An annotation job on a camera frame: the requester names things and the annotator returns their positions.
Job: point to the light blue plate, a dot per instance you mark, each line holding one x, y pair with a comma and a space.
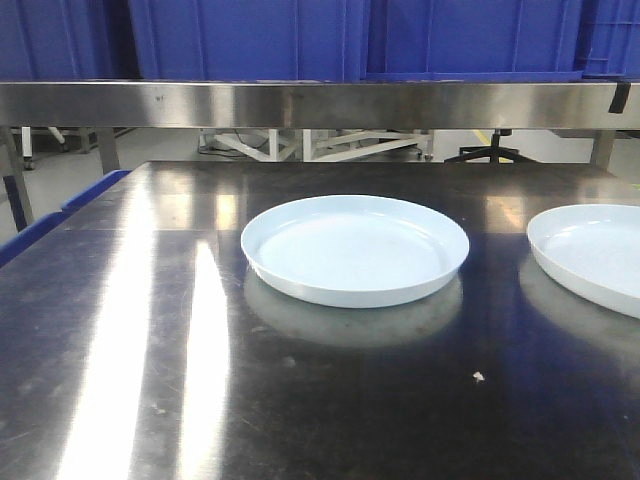
592, 250
354, 251

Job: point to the steel shelf right leg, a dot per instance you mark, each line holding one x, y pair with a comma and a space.
602, 148

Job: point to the steel shelf leg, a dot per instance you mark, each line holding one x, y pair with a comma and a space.
12, 173
602, 148

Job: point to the steel shelf left leg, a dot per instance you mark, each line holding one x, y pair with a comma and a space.
12, 173

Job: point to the black office chair base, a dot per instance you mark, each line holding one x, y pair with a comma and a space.
493, 151

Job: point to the blue crate centre right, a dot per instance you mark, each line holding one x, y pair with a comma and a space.
503, 41

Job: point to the blue crate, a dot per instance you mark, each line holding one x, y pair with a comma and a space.
66, 40
503, 41
251, 40
608, 41

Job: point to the blue crate centre left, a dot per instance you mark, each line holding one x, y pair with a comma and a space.
251, 40

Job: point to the black tape strip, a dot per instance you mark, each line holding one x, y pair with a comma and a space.
620, 97

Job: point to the blue crate far left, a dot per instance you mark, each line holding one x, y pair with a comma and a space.
66, 40

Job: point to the blue crate far right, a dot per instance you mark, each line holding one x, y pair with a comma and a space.
608, 41

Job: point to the white metal frame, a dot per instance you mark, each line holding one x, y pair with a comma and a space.
311, 145

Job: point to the stainless steel shelf rail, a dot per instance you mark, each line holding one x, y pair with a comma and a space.
303, 105

